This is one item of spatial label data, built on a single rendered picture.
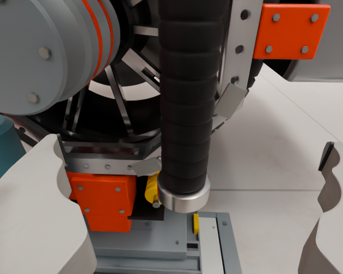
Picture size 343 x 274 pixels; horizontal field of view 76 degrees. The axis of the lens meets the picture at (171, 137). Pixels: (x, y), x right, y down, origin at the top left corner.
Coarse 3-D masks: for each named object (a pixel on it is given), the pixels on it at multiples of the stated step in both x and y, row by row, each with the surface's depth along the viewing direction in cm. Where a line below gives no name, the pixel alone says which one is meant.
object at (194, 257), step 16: (192, 224) 86; (192, 240) 80; (96, 256) 75; (112, 256) 75; (192, 256) 73; (96, 272) 71; (112, 272) 71; (128, 272) 70; (144, 272) 70; (160, 272) 70; (176, 272) 69; (192, 272) 69
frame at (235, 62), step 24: (240, 0) 29; (240, 24) 30; (240, 48) 36; (240, 72) 34; (216, 96) 37; (240, 96) 35; (24, 120) 45; (216, 120) 38; (24, 144) 43; (72, 144) 48; (96, 144) 48; (120, 144) 48; (144, 144) 48; (72, 168) 45; (96, 168) 45; (120, 168) 45; (144, 168) 44
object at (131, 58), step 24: (120, 0) 38; (144, 0) 38; (120, 24) 44; (144, 24) 41; (120, 48) 46; (144, 72) 45; (72, 96) 48; (96, 96) 68; (120, 96) 48; (48, 120) 50; (72, 120) 52; (96, 120) 58; (120, 120) 59; (144, 120) 56
